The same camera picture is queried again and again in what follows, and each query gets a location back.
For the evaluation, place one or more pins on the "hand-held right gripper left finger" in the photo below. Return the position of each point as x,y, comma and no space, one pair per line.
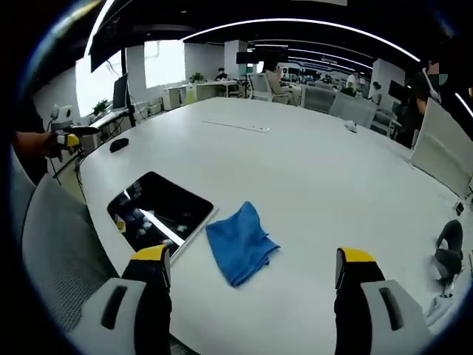
148,296

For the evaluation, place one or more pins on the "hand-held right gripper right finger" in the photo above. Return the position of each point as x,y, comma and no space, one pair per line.
354,296

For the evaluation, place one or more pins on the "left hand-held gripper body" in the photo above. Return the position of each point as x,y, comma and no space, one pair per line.
62,116

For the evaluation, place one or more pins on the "blue cleaning cloth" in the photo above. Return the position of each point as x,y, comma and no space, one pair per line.
240,244

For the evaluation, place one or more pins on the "small green potted plant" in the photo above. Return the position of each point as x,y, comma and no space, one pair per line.
100,107

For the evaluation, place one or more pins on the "small black case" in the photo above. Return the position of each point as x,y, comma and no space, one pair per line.
119,144

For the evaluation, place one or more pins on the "computer monitor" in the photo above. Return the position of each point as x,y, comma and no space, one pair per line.
120,92

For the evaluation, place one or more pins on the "grey mesh office chair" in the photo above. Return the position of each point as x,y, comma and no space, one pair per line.
63,244

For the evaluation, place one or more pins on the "yellow-green bag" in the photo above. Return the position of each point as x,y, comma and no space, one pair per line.
190,97

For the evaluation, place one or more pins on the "green potted plant on desk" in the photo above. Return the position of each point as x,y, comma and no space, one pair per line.
197,77

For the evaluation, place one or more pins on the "small white object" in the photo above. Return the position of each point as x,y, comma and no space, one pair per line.
352,126

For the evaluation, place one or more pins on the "white standing panel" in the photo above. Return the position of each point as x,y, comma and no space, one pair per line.
439,148

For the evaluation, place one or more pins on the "white office chair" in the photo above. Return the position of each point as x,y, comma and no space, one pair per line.
258,87

